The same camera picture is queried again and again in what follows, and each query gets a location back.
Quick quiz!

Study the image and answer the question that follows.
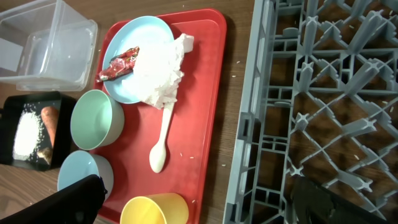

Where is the red snack wrapper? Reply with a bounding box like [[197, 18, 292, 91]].
[[96, 46, 140, 83]]

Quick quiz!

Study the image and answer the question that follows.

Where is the mint green bowl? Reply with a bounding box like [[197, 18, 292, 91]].
[[70, 90, 125, 151]]

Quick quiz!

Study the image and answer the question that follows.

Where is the yellow plastic cup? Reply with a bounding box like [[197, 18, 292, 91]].
[[120, 193, 189, 224]]

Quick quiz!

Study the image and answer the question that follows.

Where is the white plastic spoon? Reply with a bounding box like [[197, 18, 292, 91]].
[[149, 103, 175, 173]]

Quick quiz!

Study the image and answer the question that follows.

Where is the white rice pile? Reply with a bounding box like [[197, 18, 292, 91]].
[[13, 103, 44, 161]]

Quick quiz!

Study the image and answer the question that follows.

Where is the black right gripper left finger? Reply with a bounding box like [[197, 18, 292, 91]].
[[1, 174, 108, 224]]

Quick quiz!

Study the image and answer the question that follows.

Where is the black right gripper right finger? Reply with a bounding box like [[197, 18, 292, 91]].
[[292, 177, 388, 224]]

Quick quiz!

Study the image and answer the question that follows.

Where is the grey dishwasher rack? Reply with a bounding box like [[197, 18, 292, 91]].
[[223, 0, 397, 223]]

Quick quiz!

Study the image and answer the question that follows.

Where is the orange carrot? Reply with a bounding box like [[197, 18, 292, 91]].
[[41, 106, 59, 146]]

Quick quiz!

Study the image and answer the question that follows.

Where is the light blue plate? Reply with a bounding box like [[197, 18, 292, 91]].
[[100, 16, 174, 104]]

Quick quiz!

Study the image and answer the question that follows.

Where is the light blue bowl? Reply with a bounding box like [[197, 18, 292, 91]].
[[57, 150, 114, 200]]

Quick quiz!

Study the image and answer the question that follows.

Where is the clear plastic bin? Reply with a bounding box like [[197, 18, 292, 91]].
[[1, 0, 98, 91]]

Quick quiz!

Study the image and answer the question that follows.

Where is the brown food scrap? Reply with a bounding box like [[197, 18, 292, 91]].
[[37, 147, 53, 165]]

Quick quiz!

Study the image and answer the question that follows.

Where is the white napkin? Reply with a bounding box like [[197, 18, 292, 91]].
[[121, 34, 195, 110]]

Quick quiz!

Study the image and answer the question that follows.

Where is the black waste tray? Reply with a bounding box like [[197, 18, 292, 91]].
[[1, 91, 76, 171]]

